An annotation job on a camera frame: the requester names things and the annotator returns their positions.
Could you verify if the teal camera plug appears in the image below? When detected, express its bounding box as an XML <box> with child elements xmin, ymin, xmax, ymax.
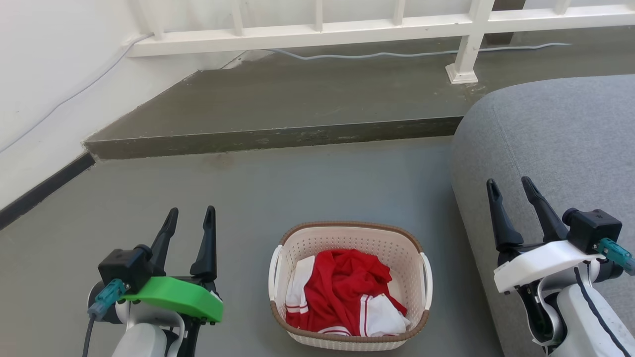
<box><xmin>597</xmin><ymin>238</ymin><xmax>635</xmax><ymax>276</ymax></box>
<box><xmin>88</xmin><ymin>279</ymin><xmax>128</xmax><ymax>319</ymax></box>

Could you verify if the black baseboard strip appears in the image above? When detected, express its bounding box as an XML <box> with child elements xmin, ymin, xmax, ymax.
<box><xmin>0</xmin><ymin>151</ymin><xmax>96</xmax><ymax>231</ymax></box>

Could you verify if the red and white garment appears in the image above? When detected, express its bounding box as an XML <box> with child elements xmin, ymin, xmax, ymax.
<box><xmin>285</xmin><ymin>249</ymin><xmax>411</xmax><ymax>338</ymax></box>

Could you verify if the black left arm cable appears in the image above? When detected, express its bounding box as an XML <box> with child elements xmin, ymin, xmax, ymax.
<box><xmin>81</xmin><ymin>316</ymin><xmax>98</xmax><ymax>357</ymax></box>

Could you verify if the raised grey concrete step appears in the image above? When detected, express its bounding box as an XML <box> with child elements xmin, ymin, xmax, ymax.
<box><xmin>83</xmin><ymin>25</ymin><xmax>635</xmax><ymax>160</ymax></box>

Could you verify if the white wooden railing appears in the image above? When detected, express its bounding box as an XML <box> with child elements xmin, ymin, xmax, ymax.
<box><xmin>127</xmin><ymin>0</ymin><xmax>635</xmax><ymax>85</ymax></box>

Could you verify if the thin light grey cable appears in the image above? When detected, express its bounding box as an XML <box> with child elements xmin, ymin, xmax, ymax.
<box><xmin>0</xmin><ymin>32</ymin><xmax>572</xmax><ymax>152</ymax></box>

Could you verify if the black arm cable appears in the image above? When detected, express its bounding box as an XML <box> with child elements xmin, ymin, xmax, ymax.
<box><xmin>574</xmin><ymin>268</ymin><xmax>632</xmax><ymax>357</ymax></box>
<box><xmin>81</xmin><ymin>316</ymin><xmax>98</xmax><ymax>357</ymax></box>

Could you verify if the teal left camera plug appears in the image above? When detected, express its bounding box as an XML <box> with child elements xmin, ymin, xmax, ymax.
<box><xmin>88</xmin><ymin>279</ymin><xmax>128</xmax><ymax>319</ymax></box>

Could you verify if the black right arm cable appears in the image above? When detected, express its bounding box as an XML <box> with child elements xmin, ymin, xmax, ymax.
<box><xmin>574</xmin><ymin>268</ymin><xmax>632</xmax><ymax>357</ymax></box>

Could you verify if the teal right camera plug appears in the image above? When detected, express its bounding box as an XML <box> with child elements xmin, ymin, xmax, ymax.
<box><xmin>597</xmin><ymin>238</ymin><xmax>635</xmax><ymax>276</ymax></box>

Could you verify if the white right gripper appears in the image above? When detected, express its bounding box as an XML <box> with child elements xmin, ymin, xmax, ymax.
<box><xmin>487</xmin><ymin>176</ymin><xmax>604</xmax><ymax>294</ymax></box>

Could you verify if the grey fabric sofa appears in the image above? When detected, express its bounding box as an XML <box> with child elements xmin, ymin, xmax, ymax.
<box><xmin>450</xmin><ymin>74</ymin><xmax>635</xmax><ymax>357</ymax></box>

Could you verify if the cream plastic laundry basket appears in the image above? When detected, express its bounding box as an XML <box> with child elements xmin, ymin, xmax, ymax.
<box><xmin>268</xmin><ymin>221</ymin><xmax>433</xmax><ymax>352</ymax></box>

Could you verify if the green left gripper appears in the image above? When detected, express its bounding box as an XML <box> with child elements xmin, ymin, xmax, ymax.
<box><xmin>124</xmin><ymin>205</ymin><xmax>224</xmax><ymax>323</ymax></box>

